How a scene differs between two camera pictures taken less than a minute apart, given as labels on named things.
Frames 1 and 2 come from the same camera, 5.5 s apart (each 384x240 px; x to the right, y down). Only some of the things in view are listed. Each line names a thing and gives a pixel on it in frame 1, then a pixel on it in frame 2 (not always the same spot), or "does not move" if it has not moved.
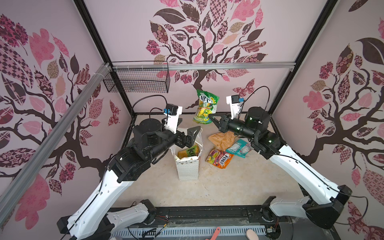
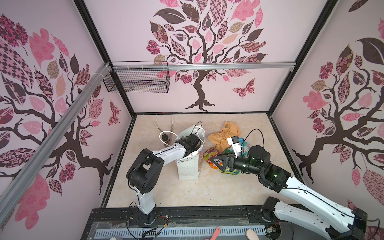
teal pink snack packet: (240, 148) does not move
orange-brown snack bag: (223, 140) does not move
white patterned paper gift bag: (187, 159) does not move
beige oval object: (251, 235) does not move
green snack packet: (207, 104) → (230, 151)
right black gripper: (223, 126) → (228, 160)
